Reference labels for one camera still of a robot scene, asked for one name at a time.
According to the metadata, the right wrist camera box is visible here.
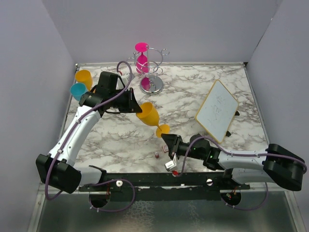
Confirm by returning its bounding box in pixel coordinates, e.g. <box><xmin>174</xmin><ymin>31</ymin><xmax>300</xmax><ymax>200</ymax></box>
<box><xmin>165</xmin><ymin>160</ymin><xmax>179</xmax><ymax>177</ymax></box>

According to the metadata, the small red white box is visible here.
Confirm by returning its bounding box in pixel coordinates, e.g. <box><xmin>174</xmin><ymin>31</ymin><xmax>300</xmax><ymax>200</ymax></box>
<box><xmin>162</xmin><ymin>145</ymin><xmax>169</xmax><ymax>153</ymax></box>

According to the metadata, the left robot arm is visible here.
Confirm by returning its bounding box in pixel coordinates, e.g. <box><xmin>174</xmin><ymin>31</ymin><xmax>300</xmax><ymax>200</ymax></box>
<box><xmin>36</xmin><ymin>71</ymin><xmax>142</xmax><ymax>193</ymax></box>

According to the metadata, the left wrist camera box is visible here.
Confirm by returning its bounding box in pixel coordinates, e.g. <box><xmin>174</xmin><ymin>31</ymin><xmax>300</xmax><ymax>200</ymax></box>
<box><xmin>118</xmin><ymin>74</ymin><xmax>129</xmax><ymax>87</ymax></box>

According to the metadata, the blue wine glass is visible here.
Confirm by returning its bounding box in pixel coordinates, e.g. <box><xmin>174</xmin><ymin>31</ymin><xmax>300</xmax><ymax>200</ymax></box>
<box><xmin>70</xmin><ymin>83</ymin><xmax>88</xmax><ymax>102</ymax></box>

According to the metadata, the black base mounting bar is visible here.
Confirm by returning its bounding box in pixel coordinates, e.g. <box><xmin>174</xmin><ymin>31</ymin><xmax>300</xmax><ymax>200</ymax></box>
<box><xmin>78</xmin><ymin>171</ymin><xmax>250</xmax><ymax>204</ymax></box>

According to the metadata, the chrome wine glass rack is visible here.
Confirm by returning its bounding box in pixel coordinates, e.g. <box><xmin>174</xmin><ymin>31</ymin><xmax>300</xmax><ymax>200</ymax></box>
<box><xmin>127</xmin><ymin>46</ymin><xmax>169</xmax><ymax>95</ymax></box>

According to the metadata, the yellow wine glass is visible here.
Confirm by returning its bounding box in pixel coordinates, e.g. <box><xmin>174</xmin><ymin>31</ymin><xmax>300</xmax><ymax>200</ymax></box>
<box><xmin>75</xmin><ymin>70</ymin><xmax>93</xmax><ymax>90</ymax></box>
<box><xmin>136</xmin><ymin>102</ymin><xmax>170</xmax><ymax>138</ymax></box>

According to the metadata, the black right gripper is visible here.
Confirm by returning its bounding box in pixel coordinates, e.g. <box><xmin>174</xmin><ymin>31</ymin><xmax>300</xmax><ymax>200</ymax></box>
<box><xmin>161</xmin><ymin>133</ymin><xmax>204</xmax><ymax>160</ymax></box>

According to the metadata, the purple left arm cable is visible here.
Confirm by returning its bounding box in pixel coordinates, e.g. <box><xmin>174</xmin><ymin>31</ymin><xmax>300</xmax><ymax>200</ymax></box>
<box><xmin>44</xmin><ymin>60</ymin><xmax>133</xmax><ymax>201</ymax></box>

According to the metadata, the pink wine glass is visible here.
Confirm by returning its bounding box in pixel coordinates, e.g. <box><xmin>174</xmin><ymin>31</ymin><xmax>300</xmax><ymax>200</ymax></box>
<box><xmin>134</xmin><ymin>42</ymin><xmax>152</xmax><ymax>90</ymax></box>

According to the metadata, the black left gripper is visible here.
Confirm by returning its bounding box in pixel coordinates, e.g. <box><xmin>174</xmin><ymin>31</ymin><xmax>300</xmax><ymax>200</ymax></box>
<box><xmin>110</xmin><ymin>87</ymin><xmax>143</xmax><ymax>113</ymax></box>

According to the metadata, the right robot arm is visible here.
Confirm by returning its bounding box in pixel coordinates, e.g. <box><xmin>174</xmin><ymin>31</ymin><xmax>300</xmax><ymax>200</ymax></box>
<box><xmin>161</xmin><ymin>133</ymin><xmax>307</xmax><ymax>191</ymax></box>

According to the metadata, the small yellow-framed whiteboard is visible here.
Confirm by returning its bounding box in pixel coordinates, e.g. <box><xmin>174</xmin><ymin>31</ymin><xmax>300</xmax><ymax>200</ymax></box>
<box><xmin>195</xmin><ymin>80</ymin><xmax>239</xmax><ymax>143</ymax></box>

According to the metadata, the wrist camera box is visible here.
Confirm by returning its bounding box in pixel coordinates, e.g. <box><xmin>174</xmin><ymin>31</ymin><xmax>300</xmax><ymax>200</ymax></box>
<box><xmin>165</xmin><ymin>160</ymin><xmax>179</xmax><ymax>177</ymax></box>
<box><xmin>118</xmin><ymin>74</ymin><xmax>129</xmax><ymax>87</ymax></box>

